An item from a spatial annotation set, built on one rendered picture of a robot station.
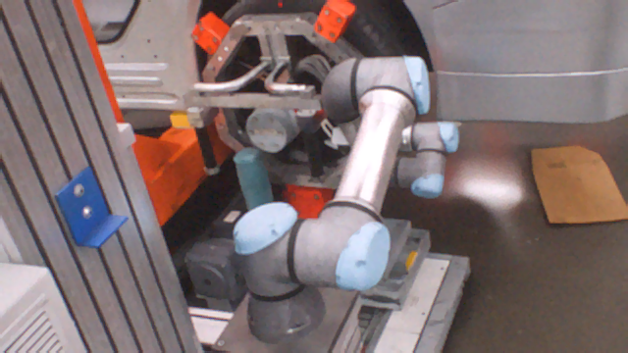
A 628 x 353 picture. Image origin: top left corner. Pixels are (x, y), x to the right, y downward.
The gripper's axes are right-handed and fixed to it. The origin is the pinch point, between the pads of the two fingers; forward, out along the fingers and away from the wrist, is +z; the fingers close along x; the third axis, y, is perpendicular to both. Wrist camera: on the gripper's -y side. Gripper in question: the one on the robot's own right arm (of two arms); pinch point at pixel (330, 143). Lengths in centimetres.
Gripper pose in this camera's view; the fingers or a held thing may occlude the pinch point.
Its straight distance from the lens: 196.5
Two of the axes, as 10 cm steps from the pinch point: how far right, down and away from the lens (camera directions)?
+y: -1.5, -9.2, -3.7
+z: -9.0, -0.3, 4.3
